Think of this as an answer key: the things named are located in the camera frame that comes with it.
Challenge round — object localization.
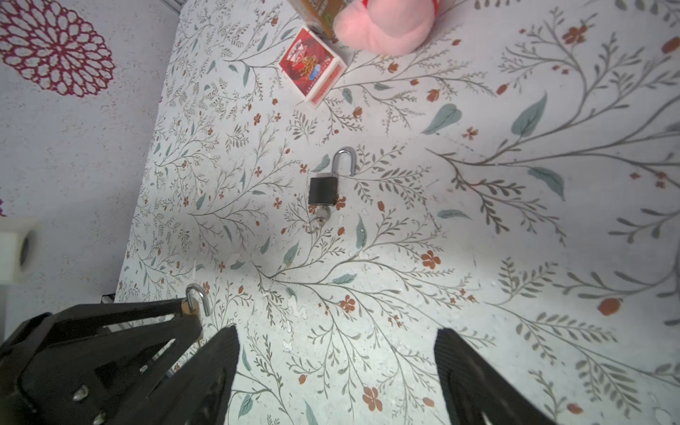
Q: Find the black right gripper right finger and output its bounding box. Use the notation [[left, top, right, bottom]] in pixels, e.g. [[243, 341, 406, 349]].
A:
[[434, 329, 554, 425]]

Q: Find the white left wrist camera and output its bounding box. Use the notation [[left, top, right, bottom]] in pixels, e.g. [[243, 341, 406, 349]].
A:
[[1, 217, 38, 285]]

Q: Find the black padlock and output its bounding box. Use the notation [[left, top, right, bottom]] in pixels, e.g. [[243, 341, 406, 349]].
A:
[[308, 146, 358, 206]]

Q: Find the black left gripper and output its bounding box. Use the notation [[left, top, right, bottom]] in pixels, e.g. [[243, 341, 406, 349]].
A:
[[1, 299, 201, 424]]

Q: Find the pink plush toy red dress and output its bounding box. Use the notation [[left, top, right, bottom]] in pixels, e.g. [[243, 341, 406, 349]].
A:
[[333, 0, 440, 56]]

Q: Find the small brass padlock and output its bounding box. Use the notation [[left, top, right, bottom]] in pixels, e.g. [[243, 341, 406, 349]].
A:
[[181, 283, 213, 317]]

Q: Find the silver key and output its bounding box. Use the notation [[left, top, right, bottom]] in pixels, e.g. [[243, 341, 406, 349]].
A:
[[305, 205, 331, 235]]

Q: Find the red playing card box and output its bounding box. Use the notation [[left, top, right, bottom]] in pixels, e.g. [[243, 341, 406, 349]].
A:
[[278, 27, 347, 107]]

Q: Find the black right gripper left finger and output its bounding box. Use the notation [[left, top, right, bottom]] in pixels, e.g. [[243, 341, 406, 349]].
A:
[[111, 326, 240, 424]]

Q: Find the amber spice jar black lid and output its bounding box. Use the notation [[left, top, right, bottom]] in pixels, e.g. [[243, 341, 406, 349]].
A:
[[288, 0, 350, 38]]

